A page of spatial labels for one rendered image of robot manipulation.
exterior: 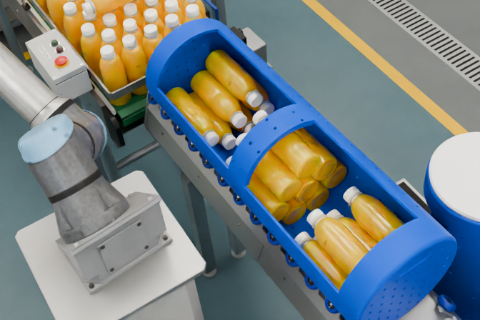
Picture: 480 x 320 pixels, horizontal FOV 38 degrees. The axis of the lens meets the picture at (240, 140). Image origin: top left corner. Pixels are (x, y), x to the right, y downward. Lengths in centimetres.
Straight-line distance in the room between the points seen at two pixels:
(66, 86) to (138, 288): 76
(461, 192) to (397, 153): 141
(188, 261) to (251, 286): 128
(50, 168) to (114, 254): 22
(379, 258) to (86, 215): 58
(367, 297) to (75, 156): 63
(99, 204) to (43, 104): 28
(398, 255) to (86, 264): 61
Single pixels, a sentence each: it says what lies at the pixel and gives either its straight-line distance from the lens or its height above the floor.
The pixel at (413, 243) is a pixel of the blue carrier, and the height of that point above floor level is 123.
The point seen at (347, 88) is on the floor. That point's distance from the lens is 340.
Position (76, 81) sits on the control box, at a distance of 205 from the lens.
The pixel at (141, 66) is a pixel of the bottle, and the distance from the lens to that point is 211.
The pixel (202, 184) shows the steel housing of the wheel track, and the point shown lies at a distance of 197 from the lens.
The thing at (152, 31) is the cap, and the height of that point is 110.
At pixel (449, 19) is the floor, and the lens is 383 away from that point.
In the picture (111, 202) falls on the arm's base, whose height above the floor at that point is 131.
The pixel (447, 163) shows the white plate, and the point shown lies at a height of 104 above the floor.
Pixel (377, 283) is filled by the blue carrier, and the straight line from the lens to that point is 142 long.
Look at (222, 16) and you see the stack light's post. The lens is 259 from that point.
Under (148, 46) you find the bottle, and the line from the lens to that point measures 210.
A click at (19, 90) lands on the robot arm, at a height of 140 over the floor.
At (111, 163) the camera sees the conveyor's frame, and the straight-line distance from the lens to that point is 274.
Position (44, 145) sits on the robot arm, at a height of 143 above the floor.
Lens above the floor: 244
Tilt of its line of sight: 50 degrees down
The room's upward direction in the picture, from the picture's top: 6 degrees counter-clockwise
